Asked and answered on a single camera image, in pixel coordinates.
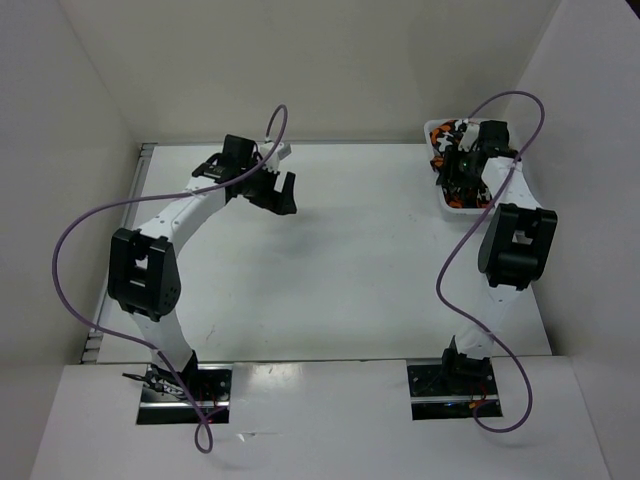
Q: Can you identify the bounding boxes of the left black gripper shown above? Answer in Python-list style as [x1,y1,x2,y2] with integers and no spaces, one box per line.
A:
[239,158,296,215]

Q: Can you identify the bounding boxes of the orange camouflage shorts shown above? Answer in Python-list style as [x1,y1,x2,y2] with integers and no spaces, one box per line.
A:
[428,119,491,209]

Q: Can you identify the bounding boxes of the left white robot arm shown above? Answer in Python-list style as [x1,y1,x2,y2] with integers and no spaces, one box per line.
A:
[107,135,297,400]

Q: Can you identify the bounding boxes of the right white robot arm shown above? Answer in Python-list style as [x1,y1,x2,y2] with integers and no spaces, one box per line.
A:
[438,120,558,395]

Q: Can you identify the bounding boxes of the white plastic basket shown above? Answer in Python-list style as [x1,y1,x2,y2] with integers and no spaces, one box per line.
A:
[424,119,517,217]

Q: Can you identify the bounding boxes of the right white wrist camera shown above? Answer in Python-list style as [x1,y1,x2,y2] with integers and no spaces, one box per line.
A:
[458,121,480,152]

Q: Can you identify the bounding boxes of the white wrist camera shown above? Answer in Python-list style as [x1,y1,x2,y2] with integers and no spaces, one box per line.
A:
[258,142,291,173]
[458,121,480,152]

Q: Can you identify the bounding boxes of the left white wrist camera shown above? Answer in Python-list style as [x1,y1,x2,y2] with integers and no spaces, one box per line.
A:
[258,142,291,173]

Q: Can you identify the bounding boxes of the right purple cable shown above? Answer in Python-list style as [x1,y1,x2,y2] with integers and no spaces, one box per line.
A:
[436,90,546,432]

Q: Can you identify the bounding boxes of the purple cable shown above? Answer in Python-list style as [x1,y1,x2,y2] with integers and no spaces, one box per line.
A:
[52,103,289,455]
[436,90,546,432]

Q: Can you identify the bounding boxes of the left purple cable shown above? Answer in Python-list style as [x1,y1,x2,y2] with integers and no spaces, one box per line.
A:
[52,103,289,455]

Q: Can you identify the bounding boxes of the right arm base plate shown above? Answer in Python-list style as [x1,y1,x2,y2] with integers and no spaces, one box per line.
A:
[406,362,503,421]

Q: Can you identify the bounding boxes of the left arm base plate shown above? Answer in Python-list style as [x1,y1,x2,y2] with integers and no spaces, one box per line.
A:
[126,365,232,425]

